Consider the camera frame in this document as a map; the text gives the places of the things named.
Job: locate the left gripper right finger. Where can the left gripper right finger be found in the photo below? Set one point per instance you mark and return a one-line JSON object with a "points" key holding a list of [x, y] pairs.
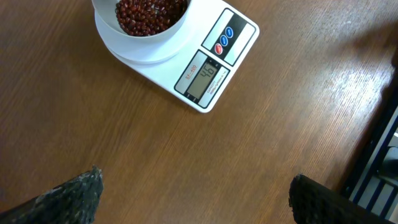
{"points": [[313, 203]]}

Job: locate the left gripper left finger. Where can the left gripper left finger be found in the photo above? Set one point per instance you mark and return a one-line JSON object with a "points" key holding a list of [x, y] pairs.
{"points": [[74, 201]]}

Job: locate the white digital kitchen scale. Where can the white digital kitchen scale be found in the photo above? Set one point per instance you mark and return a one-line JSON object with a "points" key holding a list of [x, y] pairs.
{"points": [[197, 63]]}

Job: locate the white bowl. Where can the white bowl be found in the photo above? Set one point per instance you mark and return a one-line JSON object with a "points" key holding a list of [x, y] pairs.
{"points": [[106, 11]]}

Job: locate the red beans in bowl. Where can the red beans in bowl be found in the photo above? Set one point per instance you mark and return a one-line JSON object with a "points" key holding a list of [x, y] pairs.
{"points": [[141, 18]]}

